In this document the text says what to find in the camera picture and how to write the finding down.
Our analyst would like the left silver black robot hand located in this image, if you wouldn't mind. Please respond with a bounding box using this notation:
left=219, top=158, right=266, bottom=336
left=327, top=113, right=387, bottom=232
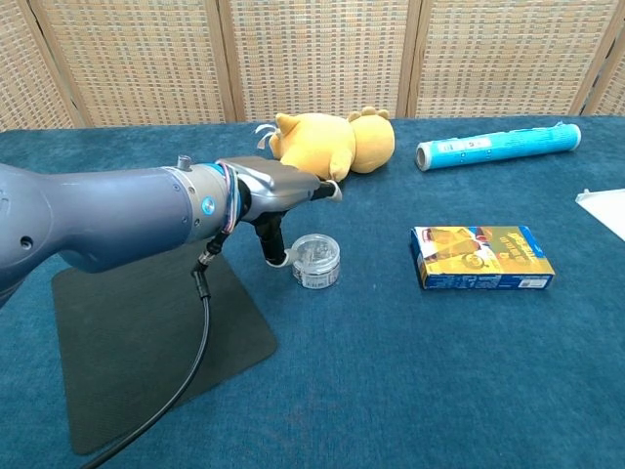
left=214, top=155, right=343, bottom=268

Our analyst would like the small transparent round container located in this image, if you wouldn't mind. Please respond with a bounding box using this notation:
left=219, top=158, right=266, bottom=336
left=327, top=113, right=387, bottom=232
left=291, top=234, right=342, bottom=289

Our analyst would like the yellow blue snack box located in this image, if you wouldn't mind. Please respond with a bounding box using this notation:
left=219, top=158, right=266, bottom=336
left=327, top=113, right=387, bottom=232
left=409, top=225, right=557, bottom=291

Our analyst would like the white flat box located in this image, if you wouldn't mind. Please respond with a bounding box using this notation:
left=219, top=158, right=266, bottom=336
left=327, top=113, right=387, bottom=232
left=574, top=188, right=625, bottom=245

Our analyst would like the yellow plush toy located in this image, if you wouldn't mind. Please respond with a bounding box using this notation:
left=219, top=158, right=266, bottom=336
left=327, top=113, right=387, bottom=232
left=256, top=106, right=396, bottom=181

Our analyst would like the woven bamboo folding screen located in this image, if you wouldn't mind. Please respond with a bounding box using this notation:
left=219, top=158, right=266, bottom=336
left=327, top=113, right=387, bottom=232
left=0, top=0, right=625, bottom=133

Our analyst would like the black mouse pad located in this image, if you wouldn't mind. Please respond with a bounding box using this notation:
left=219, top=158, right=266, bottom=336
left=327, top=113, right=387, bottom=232
left=51, top=251, right=279, bottom=456

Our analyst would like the blue carpet table cover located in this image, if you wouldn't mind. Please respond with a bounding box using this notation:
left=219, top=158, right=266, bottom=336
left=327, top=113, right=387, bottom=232
left=0, top=114, right=625, bottom=469

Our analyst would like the blue plastic wrap roll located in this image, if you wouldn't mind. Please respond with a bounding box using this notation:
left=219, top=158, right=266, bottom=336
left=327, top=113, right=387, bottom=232
left=415, top=122, right=583, bottom=173

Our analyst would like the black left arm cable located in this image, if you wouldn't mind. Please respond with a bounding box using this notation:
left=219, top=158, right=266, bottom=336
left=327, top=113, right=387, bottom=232
left=80, top=233, right=231, bottom=469

